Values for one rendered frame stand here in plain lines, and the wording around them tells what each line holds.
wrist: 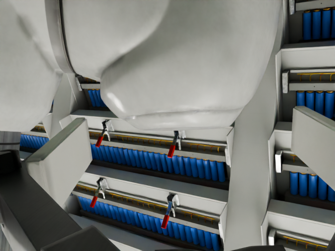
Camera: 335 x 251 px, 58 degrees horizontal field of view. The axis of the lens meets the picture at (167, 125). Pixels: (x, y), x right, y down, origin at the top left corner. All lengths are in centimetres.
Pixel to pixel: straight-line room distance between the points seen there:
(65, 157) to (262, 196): 64
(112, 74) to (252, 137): 56
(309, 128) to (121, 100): 14
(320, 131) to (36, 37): 20
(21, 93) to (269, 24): 20
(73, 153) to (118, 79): 8
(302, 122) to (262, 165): 57
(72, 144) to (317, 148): 13
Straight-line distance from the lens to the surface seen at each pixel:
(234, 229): 80
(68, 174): 16
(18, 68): 25
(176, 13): 22
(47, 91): 28
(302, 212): 77
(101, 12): 23
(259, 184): 76
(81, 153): 18
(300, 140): 19
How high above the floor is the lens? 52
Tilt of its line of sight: 1 degrees down
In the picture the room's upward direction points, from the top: 175 degrees counter-clockwise
